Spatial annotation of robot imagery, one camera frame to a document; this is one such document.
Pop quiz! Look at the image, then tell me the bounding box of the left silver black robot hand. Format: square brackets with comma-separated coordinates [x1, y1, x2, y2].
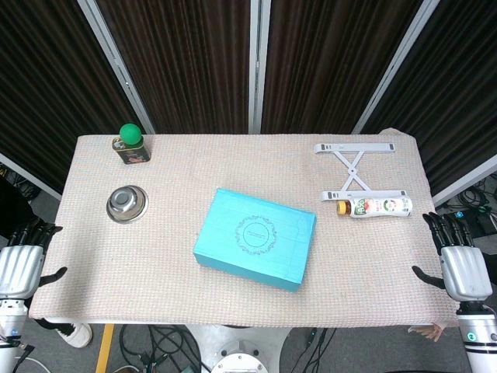
[0, 216, 68, 301]

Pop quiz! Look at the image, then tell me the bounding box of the dark brown partition panel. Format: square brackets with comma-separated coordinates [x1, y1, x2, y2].
[361, 0, 497, 195]
[0, 0, 148, 195]
[260, 0, 425, 135]
[96, 0, 258, 135]

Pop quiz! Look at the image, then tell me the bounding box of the white folding laptop stand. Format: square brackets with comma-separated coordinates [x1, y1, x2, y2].
[312, 141, 408, 203]

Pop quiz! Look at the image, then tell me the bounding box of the black floor cable bundle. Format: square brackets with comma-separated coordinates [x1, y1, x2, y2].
[118, 324, 205, 373]

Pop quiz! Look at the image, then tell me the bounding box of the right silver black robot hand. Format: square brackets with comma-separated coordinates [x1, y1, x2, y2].
[411, 211, 494, 304]

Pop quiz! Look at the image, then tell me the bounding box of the teal cardboard shoe box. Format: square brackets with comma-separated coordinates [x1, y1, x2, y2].
[193, 188, 318, 293]

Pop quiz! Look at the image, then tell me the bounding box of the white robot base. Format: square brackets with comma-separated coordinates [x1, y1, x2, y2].
[192, 325, 289, 373]

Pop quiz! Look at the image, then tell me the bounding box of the white partition post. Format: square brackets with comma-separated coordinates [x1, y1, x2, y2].
[430, 154, 497, 207]
[351, 0, 444, 135]
[0, 152, 64, 202]
[76, 0, 155, 135]
[247, 0, 272, 135]

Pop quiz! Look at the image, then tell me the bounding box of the green ball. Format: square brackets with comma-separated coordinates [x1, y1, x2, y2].
[119, 123, 144, 148]

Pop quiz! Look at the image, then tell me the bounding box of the drink bottle with yellow cap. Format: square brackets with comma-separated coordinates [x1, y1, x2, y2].
[335, 196, 413, 218]

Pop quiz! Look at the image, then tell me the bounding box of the dark tin can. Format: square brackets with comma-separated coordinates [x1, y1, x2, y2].
[112, 136, 151, 166]

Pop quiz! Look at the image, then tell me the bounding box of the stainless steel bowl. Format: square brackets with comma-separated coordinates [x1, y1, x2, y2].
[106, 185, 149, 224]

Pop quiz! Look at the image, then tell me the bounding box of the white sneaker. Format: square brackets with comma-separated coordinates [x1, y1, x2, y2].
[41, 318, 94, 349]

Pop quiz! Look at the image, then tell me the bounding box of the beige waffle tablecloth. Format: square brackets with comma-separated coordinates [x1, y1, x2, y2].
[29, 127, 460, 328]

